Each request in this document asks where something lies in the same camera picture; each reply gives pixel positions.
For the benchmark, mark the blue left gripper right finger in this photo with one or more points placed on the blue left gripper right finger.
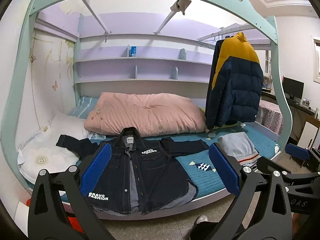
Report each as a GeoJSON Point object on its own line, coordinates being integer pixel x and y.
{"type": "Point", "coordinates": [223, 167]}

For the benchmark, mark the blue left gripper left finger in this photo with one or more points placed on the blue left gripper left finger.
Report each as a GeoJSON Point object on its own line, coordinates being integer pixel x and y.
{"type": "Point", "coordinates": [91, 170]}

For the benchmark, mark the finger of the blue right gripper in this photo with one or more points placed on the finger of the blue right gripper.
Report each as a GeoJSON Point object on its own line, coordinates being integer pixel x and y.
{"type": "Point", "coordinates": [297, 152]}

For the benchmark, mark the grey sweater with orange stripes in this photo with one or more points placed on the grey sweater with orange stripes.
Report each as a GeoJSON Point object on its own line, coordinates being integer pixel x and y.
{"type": "Point", "coordinates": [239, 146]}

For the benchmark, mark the teal quilted bed mat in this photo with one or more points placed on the teal quilted bed mat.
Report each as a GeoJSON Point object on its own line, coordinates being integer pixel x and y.
{"type": "Point", "coordinates": [212, 159]}

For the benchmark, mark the dark denim jacket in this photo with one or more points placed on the dark denim jacket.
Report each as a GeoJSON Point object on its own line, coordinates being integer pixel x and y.
{"type": "Point", "coordinates": [135, 169]}

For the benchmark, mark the white pillow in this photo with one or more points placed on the white pillow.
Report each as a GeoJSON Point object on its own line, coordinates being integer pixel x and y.
{"type": "Point", "coordinates": [40, 151]}

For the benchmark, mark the black computer monitor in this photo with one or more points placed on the black computer monitor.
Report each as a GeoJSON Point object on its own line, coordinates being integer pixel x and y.
{"type": "Point", "coordinates": [293, 88]}

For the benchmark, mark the pink duvet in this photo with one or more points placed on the pink duvet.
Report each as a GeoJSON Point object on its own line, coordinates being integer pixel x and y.
{"type": "Point", "coordinates": [150, 114]}

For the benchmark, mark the navy and yellow puffer jacket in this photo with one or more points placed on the navy and yellow puffer jacket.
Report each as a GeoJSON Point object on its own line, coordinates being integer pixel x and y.
{"type": "Point", "coordinates": [235, 83]}

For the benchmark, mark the blue box on shelf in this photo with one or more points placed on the blue box on shelf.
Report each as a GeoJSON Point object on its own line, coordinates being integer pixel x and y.
{"type": "Point", "coordinates": [133, 51]}

